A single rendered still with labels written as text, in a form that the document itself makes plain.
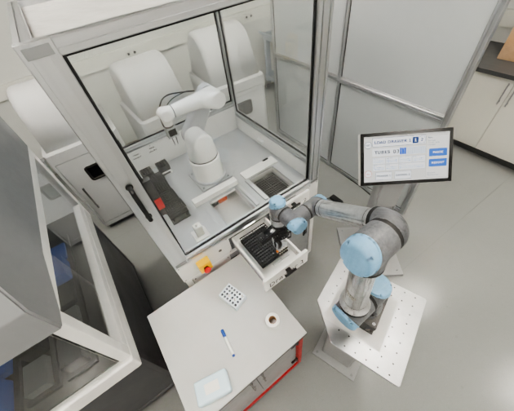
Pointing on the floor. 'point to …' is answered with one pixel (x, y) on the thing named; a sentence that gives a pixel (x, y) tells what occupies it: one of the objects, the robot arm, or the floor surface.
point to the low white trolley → (210, 285)
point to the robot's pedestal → (344, 364)
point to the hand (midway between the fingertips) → (276, 248)
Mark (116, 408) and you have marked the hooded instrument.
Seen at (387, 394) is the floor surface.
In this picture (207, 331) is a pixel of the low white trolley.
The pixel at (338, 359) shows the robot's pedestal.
